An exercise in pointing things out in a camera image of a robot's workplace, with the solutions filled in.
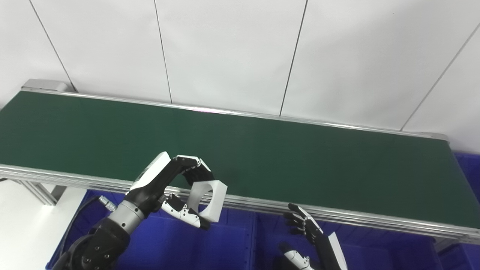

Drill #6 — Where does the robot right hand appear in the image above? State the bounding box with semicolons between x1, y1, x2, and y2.
277;203;347;270

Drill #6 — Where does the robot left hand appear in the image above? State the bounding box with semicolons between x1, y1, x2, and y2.
126;152;216;229

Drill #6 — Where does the white square part with hole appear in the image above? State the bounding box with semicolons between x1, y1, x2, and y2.
186;179;228;222

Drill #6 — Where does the green conveyor belt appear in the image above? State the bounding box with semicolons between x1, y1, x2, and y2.
0;91;480;229
0;87;480;245

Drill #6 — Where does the blue plastic bin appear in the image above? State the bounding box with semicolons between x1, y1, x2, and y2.
255;212;444;270
437;152;480;270
46;189;257;270

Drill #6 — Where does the aluminium conveyor leg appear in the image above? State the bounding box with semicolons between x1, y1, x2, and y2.
15;179;69;206

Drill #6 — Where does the grey conveyor end housing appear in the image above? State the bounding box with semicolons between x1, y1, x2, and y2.
21;79;70;93

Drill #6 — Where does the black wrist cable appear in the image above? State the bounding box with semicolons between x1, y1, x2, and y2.
60;195;117;259

